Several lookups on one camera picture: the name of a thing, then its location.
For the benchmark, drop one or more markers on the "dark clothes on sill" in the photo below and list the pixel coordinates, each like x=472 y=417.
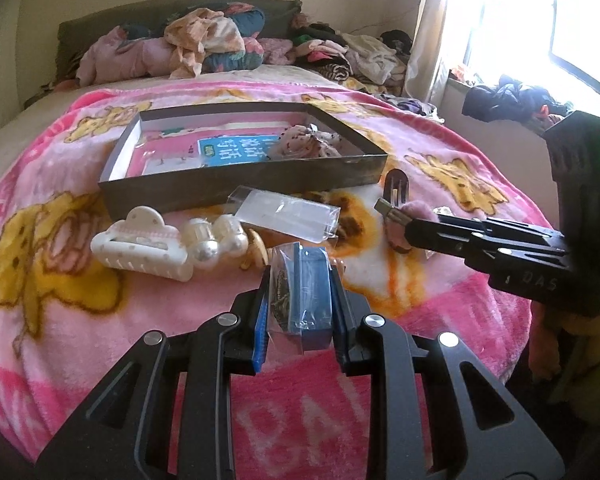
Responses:
x=515 y=100

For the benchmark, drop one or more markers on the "white claw hair clip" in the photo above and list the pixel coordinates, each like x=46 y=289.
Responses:
x=140 y=247

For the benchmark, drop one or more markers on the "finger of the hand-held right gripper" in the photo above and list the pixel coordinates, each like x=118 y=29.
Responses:
x=445 y=232
x=530 y=260

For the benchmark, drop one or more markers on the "floral scrunchie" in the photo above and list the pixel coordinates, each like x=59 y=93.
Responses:
x=305 y=142

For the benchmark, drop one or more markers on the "brown snap hair clip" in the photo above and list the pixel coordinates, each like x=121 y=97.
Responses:
x=396 y=185

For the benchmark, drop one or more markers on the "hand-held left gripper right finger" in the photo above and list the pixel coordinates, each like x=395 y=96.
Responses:
x=341 y=332

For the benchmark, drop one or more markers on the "peach floral cloth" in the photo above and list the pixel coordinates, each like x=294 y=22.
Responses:
x=200 y=40

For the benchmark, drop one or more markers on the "window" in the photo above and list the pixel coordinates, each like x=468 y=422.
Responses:
x=555 y=20

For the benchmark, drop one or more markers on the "dark cardboard box tray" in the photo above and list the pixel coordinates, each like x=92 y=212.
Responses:
x=240 y=180

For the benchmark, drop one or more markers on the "pearl hair clip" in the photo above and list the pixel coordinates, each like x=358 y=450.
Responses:
x=215 y=242

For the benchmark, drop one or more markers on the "dark floral quilt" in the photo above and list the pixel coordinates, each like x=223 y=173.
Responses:
x=245 y=22

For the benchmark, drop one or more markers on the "pink card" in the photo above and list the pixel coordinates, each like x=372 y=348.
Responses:
x=167 y=155

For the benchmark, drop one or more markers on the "blue printed booklet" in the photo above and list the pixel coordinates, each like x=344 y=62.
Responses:
x=235 y=152

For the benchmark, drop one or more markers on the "blue card packet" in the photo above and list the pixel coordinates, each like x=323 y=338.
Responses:
x=307 y=300

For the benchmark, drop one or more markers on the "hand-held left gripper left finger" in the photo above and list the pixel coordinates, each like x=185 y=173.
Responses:
x=259 y=342

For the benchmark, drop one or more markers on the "white curtain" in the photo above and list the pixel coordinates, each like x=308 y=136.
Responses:
x=430 y=35

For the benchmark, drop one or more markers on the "pink printed blanket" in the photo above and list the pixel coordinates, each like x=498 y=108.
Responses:
x=105 y=330

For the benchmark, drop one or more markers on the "person's right hand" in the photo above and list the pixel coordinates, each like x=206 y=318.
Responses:
x=547 y=340

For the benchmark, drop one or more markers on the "clear plastic packet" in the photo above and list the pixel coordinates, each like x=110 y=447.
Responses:
x=280 y=212

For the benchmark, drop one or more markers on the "pile of mixed clothes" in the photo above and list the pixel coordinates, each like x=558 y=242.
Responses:
x=350 y=57

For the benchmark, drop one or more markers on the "pink garment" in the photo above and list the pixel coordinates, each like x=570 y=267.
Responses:
x=125 y=55

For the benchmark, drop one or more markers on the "purple cloth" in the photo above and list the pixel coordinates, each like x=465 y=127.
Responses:
x=415 y=106

